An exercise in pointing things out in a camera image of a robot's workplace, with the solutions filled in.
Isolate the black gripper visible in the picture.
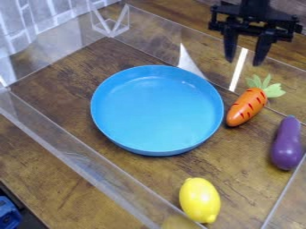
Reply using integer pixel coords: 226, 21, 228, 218
209, 0, 302, 66

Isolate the orange toy carrot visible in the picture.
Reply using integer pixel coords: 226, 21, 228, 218
226, 74, 286, 127

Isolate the blue round plate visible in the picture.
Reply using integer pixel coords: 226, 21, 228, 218
91, 65, 224, 157

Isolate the purple toy eggplant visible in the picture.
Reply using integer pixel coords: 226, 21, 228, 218
270, 115, 302, 170

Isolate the yellow toy lemon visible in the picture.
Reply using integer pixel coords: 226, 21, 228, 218
180, 177, 221, 224

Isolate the blue object at corner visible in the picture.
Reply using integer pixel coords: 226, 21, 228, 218
0, 196, 22, 229

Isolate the clear acrylic enclosure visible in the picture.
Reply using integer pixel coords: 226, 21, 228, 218
0, 0, 306, 229

